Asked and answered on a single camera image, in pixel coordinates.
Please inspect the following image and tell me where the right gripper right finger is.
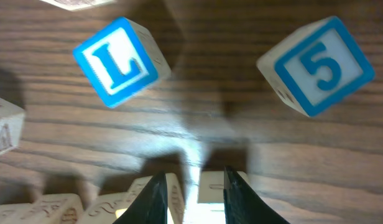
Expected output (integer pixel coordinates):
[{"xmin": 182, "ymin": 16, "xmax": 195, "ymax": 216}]
[{"xmin": 223, "ymin": 166, "xmax": 290, "ymax": 224}]

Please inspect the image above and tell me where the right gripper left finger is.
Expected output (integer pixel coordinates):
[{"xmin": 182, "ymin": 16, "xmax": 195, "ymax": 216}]
[{"xmin": 113, "ymin": 172, "xmax": 168, "ymax": 224}]

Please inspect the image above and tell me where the yellow O block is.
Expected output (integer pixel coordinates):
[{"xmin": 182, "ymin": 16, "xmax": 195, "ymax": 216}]
[
  {"xmin": 19, "ymin": 194, "xmax": 84, "ymax": 224},
  {"xmin": 115, "ymin": 172, "xmax": 186, "ymax": 224}
]

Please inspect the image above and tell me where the blue T block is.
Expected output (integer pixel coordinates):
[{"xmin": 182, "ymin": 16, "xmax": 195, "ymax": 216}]
[{"xmin": 182, "ymin": 170, "xmax": 251, "ymax": 224}]

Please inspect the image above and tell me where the green R block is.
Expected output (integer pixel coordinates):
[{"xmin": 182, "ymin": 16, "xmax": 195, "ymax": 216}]
[{"xmin": 0, "ymin": 203, "xmax": 32, "ymax": 224}]

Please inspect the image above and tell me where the green B block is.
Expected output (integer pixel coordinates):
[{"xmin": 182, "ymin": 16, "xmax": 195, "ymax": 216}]
[{"xmin": 76, "ymin": 192, "xmax": 128, "ymax": 224}]

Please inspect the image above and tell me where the blue L block lower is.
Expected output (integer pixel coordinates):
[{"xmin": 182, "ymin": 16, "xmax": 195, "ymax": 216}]
[{"xmin": 73, "ymin": 17, "xmax": 172, "ymax": 108}]

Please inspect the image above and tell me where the blue 5 block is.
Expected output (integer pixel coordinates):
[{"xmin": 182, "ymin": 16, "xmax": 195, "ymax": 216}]
[{"xmin": 256, "ymin": 16, "xmax": 375, "ymax": 117}]

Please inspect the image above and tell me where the yellow S block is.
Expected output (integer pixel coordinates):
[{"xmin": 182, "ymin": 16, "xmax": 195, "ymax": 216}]
[{"xmin": 0, "ymin": 98, "xmax": 25, "ymax": 155}]

